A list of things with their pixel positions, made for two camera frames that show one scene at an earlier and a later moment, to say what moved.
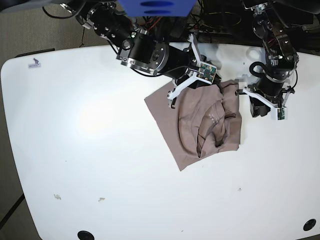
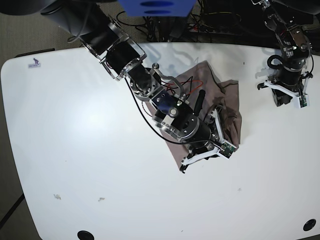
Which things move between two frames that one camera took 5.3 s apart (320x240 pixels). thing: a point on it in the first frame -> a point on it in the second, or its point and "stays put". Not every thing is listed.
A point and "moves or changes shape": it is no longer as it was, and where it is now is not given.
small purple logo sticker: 36,65 stays put
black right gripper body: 182,65 -> 207,134
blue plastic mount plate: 156,8 stays put
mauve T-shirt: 206,120 moves or changes shape
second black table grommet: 83,235 stays put
